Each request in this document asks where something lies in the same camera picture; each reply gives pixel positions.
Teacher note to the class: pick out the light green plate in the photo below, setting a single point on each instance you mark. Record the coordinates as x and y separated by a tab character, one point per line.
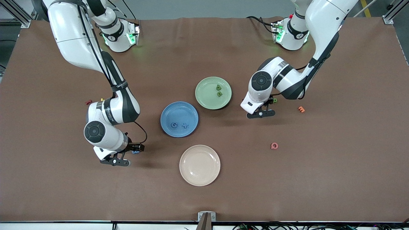
207	95

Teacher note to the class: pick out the aluminium frame profile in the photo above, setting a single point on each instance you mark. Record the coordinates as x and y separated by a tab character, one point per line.
25	23
388	19

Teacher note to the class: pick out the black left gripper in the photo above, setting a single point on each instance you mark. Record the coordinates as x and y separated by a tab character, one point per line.
270	100

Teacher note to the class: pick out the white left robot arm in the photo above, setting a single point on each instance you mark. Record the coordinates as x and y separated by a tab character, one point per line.
322	19

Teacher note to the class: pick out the blue plate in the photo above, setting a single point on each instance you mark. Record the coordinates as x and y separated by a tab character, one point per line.
183	111

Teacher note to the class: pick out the brown table cover sheet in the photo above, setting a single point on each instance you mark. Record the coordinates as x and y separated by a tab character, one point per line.
64	191

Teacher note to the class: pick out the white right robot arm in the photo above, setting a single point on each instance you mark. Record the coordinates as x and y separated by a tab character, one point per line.
73	38

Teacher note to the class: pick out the tan camera pole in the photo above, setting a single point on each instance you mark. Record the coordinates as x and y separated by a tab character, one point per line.
205	223

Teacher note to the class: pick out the beige plate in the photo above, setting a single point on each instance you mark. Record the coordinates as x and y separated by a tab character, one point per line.
199	165

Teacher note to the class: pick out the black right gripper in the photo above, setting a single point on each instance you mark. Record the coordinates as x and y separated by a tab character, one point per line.
133	147

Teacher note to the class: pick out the pink foam letter Q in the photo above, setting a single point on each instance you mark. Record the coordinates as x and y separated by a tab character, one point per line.
272	146

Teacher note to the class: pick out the orange foam letter E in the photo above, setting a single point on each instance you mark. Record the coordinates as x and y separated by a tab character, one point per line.
301	109

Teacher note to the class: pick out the grey metal pole bracket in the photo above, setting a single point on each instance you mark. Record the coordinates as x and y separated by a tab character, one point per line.
201	216

